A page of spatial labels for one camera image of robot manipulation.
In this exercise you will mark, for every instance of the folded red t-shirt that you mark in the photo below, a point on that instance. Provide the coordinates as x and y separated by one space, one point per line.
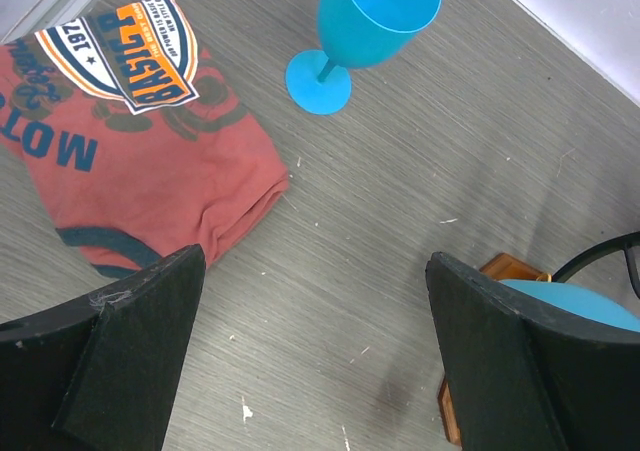
134 140

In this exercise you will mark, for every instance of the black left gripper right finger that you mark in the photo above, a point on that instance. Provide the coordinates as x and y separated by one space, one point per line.
530 366

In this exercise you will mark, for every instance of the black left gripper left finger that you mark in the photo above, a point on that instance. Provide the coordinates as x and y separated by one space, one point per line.
101 371

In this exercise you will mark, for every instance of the light blue wine glass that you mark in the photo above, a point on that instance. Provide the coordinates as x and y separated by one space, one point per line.
353 34
578 301

